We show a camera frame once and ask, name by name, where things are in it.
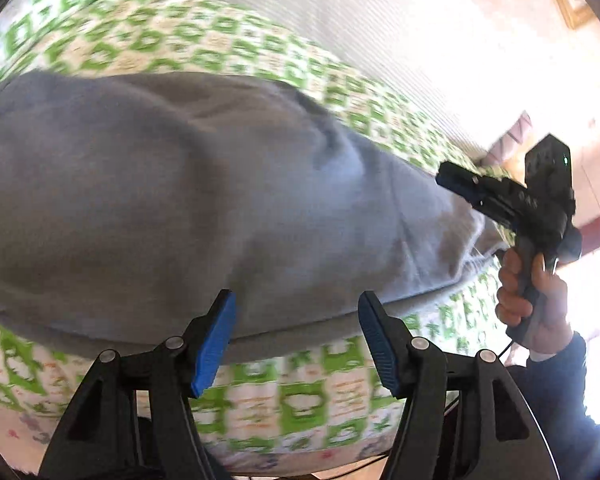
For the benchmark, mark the grey pants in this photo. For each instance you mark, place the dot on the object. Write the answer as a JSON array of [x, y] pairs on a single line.
[[195, 200]]

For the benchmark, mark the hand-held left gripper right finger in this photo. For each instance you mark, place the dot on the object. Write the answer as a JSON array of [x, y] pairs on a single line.
[[377, 337]]

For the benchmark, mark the grey striped bed cover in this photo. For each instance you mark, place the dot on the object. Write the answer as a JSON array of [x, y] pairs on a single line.
[[370, 25]]

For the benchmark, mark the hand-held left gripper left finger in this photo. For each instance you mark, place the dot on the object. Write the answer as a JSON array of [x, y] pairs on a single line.
[[215, 342]]

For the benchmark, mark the green patterned bed sheet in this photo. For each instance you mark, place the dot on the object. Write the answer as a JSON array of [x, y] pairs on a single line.
[[290, 410]]

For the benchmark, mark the pink patterned pillow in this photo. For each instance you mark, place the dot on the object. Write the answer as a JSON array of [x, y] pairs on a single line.
[[510, 142]]

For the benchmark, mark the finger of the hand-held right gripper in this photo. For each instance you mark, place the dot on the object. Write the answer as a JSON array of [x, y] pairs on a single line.
[[467, 187]]

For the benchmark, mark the person's right hand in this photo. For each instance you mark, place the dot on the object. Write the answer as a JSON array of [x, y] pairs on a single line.
[[530, 305]]

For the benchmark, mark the person's right forearm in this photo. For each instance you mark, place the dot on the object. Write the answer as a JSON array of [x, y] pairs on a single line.
[[562, 400]]

